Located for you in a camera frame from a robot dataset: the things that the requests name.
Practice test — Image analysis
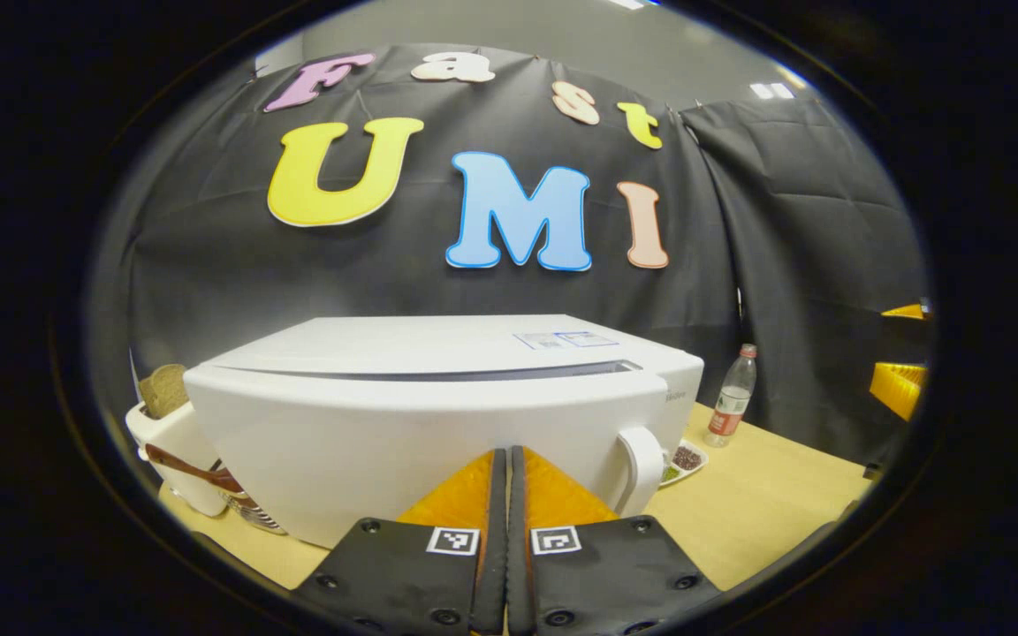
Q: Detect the black backdrop cloth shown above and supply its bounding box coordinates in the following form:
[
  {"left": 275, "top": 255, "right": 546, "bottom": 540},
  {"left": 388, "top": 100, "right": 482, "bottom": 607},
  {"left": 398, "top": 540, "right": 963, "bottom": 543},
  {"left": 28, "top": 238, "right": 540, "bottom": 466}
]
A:
[{"left": 89, "top": 44, "right": 932, "bottom": 469}]

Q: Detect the white divided dish of beans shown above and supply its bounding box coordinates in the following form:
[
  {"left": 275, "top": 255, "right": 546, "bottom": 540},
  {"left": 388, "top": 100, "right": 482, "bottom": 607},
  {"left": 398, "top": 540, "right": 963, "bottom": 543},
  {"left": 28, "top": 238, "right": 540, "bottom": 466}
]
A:
[{"left": 659, "top": 440, "right": 710, "bottom": 488}]

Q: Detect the brown bread slice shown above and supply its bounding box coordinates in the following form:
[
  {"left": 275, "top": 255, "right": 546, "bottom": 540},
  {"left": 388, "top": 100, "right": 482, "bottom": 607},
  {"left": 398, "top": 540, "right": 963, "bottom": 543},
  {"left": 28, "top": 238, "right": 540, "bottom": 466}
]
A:
[{"left": 140, "top": 364, "right": 190, "bottom": 420}]

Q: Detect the clear plastic bottle red label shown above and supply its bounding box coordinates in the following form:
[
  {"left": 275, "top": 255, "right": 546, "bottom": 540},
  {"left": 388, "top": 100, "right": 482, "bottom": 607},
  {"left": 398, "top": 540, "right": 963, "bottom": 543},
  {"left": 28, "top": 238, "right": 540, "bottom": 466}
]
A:
[{"left": 705, "top": 344, "right": 759, "bottom": 448}]

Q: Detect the white toaster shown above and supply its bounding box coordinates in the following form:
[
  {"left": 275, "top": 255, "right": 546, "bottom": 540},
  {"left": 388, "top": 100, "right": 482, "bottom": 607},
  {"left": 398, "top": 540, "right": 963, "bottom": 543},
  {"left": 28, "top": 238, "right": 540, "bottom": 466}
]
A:
[{"left": 126, "top": 402, "right": 232, "bottom": 518}]

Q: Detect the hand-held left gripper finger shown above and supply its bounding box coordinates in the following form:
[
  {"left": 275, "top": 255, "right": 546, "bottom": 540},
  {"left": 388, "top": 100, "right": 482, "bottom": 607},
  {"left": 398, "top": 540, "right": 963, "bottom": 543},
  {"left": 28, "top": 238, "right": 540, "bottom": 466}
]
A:
[
  {"left": 507, "top": 445, "right": 723, "bottom": 636},
  {"left": 291, "top": 447, "right": 510, "bottom": 636}
]

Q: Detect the white microwave oven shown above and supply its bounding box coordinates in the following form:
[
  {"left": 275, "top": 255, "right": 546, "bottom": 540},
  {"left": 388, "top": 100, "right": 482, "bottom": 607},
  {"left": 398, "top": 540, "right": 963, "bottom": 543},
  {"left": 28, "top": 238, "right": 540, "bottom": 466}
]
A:
[{"left": 184, "top": 315, "right": 704, "bottom": 549}]

